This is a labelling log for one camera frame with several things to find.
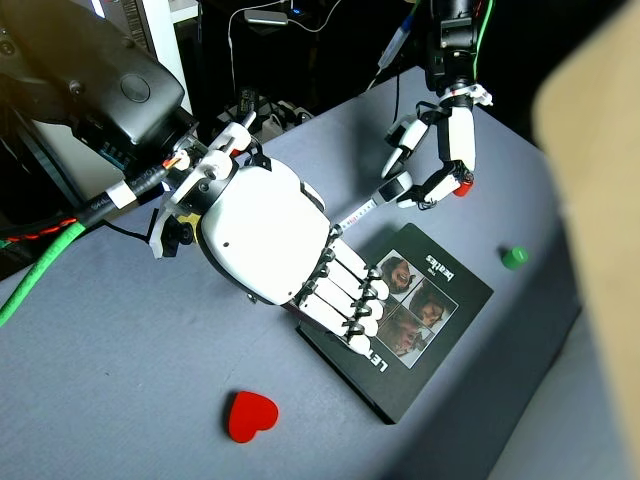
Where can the black Beatles album cover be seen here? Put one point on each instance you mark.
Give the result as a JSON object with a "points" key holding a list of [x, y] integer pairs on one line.
{"points": [[450, 340]]}

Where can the white power strip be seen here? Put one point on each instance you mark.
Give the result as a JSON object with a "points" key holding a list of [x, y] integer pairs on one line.
{"points": [[280, 122]]}

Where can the black power adapter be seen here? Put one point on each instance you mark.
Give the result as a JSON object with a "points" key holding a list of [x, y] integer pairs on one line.
{"points": [[248, 102]]}

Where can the red heart block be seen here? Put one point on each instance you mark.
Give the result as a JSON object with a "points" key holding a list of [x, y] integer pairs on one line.
{"points": [[250, 415]]}

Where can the grey table cloth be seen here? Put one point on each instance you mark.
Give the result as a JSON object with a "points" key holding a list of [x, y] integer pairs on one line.
{"points": [[125, 375]]}

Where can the red cylinder block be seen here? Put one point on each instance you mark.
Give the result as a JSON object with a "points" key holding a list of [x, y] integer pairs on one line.
{"points": [[464, 190]]}

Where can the grey flat device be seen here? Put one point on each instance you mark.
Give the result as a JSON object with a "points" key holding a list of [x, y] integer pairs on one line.
{"points": [[265, 17]]}

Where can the green cylinder block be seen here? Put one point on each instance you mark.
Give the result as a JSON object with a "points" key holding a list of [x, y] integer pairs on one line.
{"points": [[515, 257]]}

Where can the beige cardboard sheet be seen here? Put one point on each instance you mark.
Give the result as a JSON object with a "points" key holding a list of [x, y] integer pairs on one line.
{"points": [[600, 200]]}

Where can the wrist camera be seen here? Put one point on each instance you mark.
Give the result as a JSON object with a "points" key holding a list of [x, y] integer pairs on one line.
{"points": [[172, 235], [395, 132]]}

